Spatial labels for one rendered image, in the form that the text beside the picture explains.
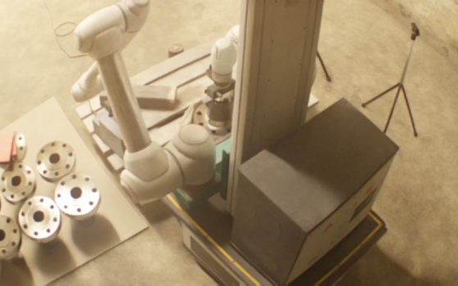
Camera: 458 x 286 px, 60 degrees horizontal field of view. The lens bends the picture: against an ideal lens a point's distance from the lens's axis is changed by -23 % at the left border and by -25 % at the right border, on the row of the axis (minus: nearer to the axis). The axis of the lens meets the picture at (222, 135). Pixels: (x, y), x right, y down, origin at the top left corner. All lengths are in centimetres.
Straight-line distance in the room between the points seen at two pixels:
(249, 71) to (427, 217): 165
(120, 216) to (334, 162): 123
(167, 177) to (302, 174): 49
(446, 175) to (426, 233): 52
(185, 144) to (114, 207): 84
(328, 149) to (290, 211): 30
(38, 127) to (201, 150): 150
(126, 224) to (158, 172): 74
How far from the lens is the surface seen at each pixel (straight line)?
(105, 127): 252
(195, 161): 185
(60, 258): 245
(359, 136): 181
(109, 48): 169
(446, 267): 269
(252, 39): 145
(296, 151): 170
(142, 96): 274
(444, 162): 316
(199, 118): 265
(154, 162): 179
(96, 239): 246
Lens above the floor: 211
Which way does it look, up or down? 48 degrees down
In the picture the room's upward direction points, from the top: 3 degrees clockwise
